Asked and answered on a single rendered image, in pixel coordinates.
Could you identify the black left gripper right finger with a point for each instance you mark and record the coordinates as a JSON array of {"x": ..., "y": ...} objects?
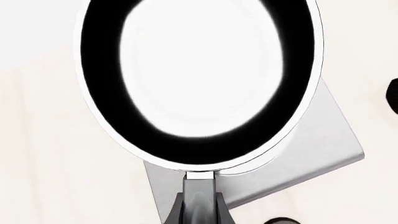
[{"x": 224, "y": 211}]

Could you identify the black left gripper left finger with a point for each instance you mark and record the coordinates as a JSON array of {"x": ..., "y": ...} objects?
[{"x": 174, "y": 211}]

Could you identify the flat stove plate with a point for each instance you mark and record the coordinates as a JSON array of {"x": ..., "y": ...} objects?
[{"x": 311, "y": 158}]

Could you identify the dark faceted object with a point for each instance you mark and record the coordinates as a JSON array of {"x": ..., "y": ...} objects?
[{"x": 393, "y": 95}]

